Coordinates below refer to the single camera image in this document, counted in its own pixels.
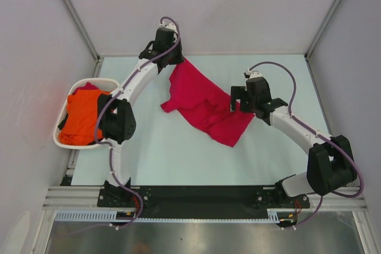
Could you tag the black garment in basket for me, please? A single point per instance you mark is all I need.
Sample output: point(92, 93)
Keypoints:
point(63, 122)

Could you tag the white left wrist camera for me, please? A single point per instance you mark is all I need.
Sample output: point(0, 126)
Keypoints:
point(170, 26)

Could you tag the crimson red t-shirt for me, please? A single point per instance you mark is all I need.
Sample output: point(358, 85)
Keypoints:
point(204, 105)

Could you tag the aluminium corner post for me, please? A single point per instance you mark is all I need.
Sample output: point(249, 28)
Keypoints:
point(78, 24)
point(328, 17)

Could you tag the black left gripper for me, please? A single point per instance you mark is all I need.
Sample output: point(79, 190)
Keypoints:
point(179, 58)

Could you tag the aluminium frame rail front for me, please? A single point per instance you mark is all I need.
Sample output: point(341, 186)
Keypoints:
point(86, 198)

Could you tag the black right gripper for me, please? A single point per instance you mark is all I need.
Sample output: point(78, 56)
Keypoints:
point(239, 93)

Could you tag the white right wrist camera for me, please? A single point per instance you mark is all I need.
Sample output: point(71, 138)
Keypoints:
point(252, 74)

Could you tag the orange t-shirt in basket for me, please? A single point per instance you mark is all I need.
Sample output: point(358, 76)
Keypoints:
point(82, 110)

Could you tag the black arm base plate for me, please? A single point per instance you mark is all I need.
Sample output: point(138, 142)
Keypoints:
point(202, 202)

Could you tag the dark red shirt in basket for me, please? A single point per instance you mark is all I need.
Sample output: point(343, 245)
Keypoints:
point(87, 86)

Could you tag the aluminium corner post right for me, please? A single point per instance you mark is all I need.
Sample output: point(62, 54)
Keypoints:
point(328, 17)

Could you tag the white plastic laundry basket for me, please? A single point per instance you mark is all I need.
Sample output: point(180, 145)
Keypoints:
point(104, 84)

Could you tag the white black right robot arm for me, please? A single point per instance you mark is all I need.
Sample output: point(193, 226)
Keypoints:
point(330, 163)

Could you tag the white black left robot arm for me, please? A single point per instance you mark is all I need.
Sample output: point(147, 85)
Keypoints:
point(115, 111)

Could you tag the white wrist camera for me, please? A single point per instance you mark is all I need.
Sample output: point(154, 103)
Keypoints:
point(252, 74)
point(170, 26)

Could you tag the aluminium corner post left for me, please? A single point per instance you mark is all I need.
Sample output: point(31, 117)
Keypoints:
point(78, 24)

